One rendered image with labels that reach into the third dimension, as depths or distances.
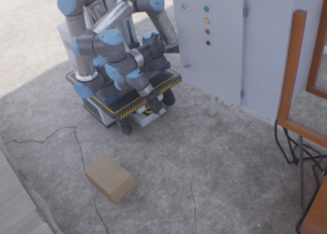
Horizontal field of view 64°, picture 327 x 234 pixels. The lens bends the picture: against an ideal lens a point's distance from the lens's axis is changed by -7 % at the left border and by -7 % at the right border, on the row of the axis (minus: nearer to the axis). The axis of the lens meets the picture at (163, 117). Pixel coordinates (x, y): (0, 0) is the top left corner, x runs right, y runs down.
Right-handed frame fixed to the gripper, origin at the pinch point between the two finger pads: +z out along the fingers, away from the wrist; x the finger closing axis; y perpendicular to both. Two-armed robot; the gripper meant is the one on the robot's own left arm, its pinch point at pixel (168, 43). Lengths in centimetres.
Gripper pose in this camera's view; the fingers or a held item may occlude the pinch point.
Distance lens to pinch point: 144.6
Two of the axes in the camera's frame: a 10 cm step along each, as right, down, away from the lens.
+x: -7.0, -4.0, 5.9
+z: 6.9, -5.5, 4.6
